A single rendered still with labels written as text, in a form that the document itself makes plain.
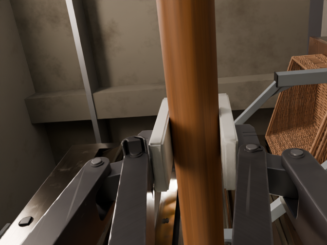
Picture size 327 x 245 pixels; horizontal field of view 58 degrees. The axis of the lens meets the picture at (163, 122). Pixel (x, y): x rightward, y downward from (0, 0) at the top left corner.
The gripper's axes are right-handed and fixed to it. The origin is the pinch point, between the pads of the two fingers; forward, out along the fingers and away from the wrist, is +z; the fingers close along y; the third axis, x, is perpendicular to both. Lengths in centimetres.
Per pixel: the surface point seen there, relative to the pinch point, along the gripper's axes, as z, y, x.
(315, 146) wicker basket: 90, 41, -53
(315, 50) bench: 154, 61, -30
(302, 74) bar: 81, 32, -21
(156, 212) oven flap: 69, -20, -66
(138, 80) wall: 306, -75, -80
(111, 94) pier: 280, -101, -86
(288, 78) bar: 81, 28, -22
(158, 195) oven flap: 79, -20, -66
